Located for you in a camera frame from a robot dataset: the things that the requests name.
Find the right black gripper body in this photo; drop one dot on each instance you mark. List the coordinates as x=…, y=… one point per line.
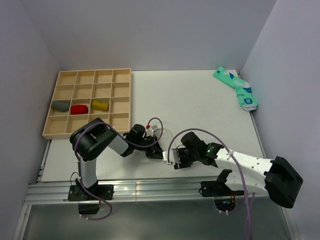
x=186, y=158

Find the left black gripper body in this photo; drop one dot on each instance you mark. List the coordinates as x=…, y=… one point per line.
x=152, y=139

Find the yellow sock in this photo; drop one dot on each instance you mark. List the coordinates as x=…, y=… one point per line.
x=100, y=106

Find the white sock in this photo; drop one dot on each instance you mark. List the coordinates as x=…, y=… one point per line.
x=165, y=139

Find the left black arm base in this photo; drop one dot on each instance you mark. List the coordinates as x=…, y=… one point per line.
x=77, y=194

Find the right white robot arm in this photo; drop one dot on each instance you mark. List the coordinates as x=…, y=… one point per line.
x=240, y=174

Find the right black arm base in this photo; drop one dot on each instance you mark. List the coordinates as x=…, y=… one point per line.
x=224, y=197

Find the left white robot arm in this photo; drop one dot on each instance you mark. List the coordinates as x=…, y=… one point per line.
x=89, y=141

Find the rolled red sock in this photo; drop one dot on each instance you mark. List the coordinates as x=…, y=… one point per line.
x=79, y=109

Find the mint green patterned sock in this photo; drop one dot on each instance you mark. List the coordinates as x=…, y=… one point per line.
x=242, y=88

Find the wooden compartment tray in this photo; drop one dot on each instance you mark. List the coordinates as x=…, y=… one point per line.
x=82, y=87

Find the rolled grey sock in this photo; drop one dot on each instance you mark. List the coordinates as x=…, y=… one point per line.
x=61, y=106

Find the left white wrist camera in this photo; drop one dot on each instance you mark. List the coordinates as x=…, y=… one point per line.
x=151, y=129

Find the aluminium rail frame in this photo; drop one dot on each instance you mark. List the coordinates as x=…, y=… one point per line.
x=196, y=98

